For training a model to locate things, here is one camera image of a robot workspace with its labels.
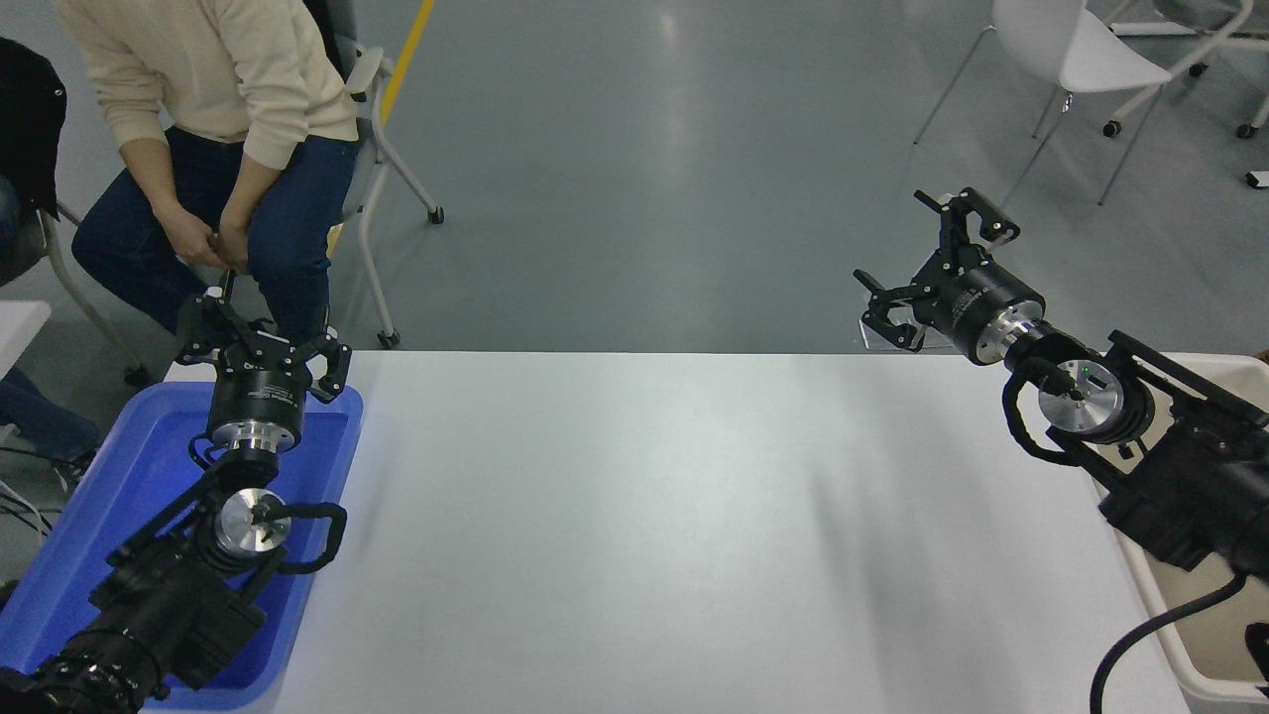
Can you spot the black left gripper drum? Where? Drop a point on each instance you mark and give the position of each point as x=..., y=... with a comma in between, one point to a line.
x=256, y=390

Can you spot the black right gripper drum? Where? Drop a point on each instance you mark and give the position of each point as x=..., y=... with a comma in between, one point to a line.
x=977, y=297

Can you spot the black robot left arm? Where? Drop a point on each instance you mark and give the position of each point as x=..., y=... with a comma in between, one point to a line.
x=164, y=605

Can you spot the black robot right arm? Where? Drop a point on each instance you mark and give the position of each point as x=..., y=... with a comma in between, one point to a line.
x=1190, y=476

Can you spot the person's left forearm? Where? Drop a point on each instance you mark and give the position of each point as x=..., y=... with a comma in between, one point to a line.
x=260, y=178

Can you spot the person's right forearm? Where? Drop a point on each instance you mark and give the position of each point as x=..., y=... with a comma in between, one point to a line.
x=147, y=177

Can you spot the person's right hand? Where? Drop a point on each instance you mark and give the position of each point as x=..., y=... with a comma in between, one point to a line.
x=188, y=236

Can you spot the person's left hand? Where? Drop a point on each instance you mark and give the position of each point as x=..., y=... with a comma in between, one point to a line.
x=234, y=238

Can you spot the clear floor plate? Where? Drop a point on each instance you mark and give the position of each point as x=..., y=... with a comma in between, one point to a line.
x=880, y=339

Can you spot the blue plastic tray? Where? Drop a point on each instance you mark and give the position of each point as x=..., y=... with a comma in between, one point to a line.
x=109, y=486

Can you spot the person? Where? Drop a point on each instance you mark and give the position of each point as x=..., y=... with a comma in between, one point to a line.
x=198, y=69
x=40, y=416

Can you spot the small white table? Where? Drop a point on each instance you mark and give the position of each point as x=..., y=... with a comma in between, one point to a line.
x=18, y=322

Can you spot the grey wheeled office chair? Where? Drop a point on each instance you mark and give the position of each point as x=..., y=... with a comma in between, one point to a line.
x=369, y=149

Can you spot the white plastic chair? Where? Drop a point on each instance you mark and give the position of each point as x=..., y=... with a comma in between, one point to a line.
x=1081, y=45

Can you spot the black jacket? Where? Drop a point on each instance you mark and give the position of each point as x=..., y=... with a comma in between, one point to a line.
x=28, y=119

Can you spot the white furniture foot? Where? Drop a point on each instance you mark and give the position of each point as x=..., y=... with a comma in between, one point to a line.
x=1257, y=179

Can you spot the white wheeled table base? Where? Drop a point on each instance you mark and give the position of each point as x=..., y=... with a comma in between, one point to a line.
x=1205, y=45

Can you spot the large pale bin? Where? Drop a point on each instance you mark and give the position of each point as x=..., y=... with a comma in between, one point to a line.
x=1214, y=605

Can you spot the grey metal frame chair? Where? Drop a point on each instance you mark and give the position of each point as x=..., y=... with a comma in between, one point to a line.
x=69, y=283

